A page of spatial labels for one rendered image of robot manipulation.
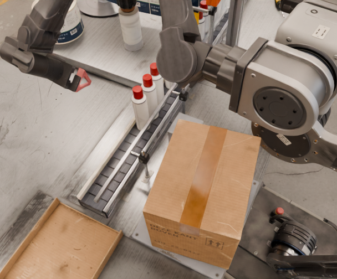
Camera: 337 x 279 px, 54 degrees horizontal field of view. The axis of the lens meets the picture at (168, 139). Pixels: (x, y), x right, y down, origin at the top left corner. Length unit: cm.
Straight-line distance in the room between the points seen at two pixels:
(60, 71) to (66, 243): 54
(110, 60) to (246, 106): 102
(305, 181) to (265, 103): 169
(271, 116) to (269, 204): 128
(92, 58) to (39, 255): 86
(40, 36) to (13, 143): 65
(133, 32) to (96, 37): 24
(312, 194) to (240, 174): 137
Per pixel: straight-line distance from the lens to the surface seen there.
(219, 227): 81
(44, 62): 93
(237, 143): 93
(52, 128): 142
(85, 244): 114
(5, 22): 368
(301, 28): 61
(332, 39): 61
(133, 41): 154
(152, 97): 118
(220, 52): 61
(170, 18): 66
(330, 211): 221
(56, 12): 87
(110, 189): 114
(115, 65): 151
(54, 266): 115
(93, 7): 187
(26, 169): 134
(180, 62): 61
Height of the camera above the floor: 188
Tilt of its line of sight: 55 degrees down
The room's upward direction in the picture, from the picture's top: 4 degrees counter-clockwise
